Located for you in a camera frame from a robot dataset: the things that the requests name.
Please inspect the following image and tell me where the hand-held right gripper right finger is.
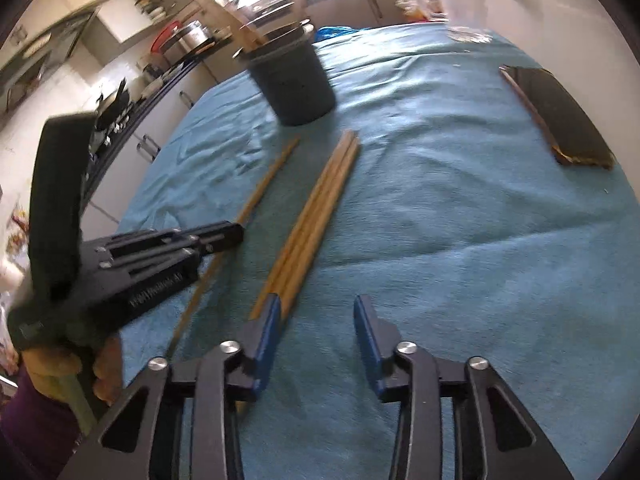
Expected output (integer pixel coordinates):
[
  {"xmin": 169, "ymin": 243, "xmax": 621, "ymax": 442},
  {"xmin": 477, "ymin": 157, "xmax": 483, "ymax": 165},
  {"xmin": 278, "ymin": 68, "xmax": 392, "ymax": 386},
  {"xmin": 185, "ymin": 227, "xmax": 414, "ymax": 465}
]
[{"xmin": 353, "ymin": 295, "xmax": 576, "ymax": 480}]

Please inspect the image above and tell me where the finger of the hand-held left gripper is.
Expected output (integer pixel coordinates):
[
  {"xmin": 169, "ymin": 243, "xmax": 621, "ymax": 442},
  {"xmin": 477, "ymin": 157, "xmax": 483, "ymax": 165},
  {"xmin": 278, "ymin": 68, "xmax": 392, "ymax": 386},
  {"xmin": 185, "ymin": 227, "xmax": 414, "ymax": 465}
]
[
  {"xmin": 82, "ymin": 221, "xmax": 245, "ymax": 261},
  {"xmin": 130, "ymin": 247, "xmax": 206, "ymax": 282}
]

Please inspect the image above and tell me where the clear glass mug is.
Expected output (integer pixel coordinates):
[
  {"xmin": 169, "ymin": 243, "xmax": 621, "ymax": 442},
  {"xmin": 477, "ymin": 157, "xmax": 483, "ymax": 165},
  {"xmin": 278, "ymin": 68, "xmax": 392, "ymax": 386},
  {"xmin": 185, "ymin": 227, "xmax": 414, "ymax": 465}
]
[{"xmin": 407, "ymin": 0, "xmax": 501, "ymax": 43}]

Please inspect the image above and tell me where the silver rice cooker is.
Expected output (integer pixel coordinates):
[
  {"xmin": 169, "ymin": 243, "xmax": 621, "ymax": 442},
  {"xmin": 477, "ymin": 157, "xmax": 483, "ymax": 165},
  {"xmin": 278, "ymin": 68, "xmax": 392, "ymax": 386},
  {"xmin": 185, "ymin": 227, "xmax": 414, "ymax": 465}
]
[{"xmin": 162, "ymin": 20, "xmax": 213, "ymax": 63}]

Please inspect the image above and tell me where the clear plastic bag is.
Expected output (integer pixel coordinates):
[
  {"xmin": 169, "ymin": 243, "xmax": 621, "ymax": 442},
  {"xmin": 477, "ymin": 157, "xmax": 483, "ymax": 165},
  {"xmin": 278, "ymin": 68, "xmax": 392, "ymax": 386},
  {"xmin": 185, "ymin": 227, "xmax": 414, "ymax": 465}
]
[{"xmin": 395, "ymin": 0, "xmax": 446, "ymax": 23}]

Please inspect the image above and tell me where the dark grey utensil holder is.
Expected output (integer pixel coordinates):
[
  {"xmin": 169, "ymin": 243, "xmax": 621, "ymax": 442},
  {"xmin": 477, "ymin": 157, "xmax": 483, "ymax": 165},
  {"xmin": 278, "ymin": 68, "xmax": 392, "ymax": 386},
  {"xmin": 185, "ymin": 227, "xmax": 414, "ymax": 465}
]
[{"xmin": 232, "ymin": 20, "xmax": 337, "ymax": 127}]

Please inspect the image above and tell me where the black wok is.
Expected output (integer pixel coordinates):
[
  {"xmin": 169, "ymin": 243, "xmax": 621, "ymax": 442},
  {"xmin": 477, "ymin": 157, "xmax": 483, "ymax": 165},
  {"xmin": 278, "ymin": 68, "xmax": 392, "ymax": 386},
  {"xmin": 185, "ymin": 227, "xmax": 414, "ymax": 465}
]
[{"xmin": 95, "ymin": 77, "xmax": 131, "ymax": 121}]

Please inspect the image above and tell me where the open wall cabinet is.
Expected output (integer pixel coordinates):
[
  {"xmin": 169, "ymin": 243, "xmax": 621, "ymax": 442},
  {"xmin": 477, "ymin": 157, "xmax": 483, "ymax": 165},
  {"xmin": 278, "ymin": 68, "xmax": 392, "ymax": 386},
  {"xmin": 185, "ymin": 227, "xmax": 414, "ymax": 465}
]
[{"xmin": 97, "ymin": 0, "xmax": 211, "ymax": 43}]

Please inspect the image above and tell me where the red plastic basin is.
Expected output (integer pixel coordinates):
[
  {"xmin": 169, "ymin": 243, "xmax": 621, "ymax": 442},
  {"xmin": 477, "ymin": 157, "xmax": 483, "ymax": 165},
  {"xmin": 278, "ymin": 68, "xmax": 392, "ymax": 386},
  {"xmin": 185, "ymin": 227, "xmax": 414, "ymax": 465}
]
[{"xmin": 150, "ymin": 20, "xmax": 181, "ymax": 53}]

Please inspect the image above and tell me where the blue tablecloth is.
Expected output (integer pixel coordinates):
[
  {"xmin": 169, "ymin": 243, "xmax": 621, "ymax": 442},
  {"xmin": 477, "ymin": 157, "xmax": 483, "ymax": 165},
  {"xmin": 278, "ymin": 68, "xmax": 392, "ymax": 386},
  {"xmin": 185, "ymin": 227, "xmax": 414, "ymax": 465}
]
[{"xmin": 117, "ymin": 22, "xmax": 640, "ymax": 480}]

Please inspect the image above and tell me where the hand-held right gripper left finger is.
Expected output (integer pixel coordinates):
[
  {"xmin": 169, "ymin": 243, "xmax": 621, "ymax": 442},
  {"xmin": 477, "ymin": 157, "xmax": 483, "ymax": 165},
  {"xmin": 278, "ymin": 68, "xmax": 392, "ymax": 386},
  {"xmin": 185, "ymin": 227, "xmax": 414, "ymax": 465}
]
[{"xmin": 57, "ymin": 294, "xmax": 282, "ymax": 480}]

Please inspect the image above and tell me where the range hood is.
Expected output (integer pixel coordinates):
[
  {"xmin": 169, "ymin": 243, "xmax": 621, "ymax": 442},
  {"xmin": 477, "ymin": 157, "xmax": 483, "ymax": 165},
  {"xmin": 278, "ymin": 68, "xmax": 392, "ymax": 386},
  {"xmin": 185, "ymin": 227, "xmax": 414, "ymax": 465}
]
[{"xmin": 0, "ymin": 12, "xmax": 96, "ymax": 111}]

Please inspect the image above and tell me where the smartphone in brown case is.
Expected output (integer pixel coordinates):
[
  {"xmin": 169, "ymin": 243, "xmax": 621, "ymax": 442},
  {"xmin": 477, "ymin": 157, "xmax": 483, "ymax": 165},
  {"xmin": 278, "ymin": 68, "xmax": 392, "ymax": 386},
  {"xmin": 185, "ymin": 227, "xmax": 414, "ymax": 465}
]
[{"xmin": 499, "ymin": 64, "xmax": 616, "ymax": 170}]

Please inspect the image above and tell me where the long bamboo chopstick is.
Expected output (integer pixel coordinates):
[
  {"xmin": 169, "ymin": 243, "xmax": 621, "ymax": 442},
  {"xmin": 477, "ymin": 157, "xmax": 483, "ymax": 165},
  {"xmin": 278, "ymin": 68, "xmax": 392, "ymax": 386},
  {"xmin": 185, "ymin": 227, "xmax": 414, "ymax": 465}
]
[
  {"xmin": 281, "ymin": 136, "xmax": 361, "ymax": 320},
  {"xmin": 248, "ymin": 130, "xmax": 351, "ymax": 320},
  {"xmin": 165, "ymin": 136, "xmax": 302, "ymax": 358},
  {"xmin": 270, "ymin": 131, "xmax": 358, "ymax": 306}
]

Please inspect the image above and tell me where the person's left forearm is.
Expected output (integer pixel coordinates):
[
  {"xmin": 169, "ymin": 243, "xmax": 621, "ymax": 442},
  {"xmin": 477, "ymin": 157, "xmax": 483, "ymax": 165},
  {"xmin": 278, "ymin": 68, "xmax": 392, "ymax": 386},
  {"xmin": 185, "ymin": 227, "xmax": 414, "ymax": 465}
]
[{"xmin": 0, "ymin": 365, "xmax": 83, "ymax": 480}]

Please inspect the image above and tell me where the blue plastic bag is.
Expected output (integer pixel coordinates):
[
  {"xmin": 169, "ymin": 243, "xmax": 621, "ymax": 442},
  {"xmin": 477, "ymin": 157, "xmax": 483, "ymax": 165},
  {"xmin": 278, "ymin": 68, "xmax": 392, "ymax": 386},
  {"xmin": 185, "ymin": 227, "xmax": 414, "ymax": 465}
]
[{"xmin": 316, "ymin": 25, "xmax": 358, "ymax": 41}]

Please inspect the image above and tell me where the person's left hand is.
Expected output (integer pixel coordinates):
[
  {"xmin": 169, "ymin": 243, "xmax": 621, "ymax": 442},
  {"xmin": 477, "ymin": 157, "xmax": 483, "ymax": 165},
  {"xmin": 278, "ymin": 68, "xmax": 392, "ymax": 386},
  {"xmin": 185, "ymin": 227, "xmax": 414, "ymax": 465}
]
[{"xmin": 20, "ymin": 334, "xmax": 126, "ymax": 406}]

